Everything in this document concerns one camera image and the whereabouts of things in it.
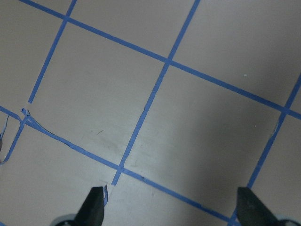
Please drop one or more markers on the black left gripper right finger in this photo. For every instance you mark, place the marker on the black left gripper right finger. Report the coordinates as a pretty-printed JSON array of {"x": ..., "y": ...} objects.
[{"x": 251, "y": 211}]

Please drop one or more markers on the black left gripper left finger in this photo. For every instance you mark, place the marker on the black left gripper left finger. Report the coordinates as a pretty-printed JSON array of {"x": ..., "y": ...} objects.
[{"x": 91, "y": 212}]

